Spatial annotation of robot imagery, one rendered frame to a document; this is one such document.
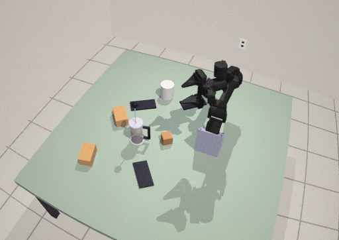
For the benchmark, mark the tan box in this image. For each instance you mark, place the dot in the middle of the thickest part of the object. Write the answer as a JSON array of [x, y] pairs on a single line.
[[120, 116], [87, 154]]

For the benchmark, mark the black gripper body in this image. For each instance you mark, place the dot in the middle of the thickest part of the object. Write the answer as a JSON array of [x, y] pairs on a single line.
[[201, 89]]

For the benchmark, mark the french press coffee maker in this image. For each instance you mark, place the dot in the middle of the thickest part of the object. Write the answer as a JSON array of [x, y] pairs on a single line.
[[136, 130]]

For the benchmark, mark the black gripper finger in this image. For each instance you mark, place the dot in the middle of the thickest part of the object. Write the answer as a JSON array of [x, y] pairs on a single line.
[[190, 100], [193, 80]]

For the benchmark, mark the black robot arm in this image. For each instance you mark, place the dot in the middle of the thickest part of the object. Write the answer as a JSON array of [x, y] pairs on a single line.
[[227, 79]]

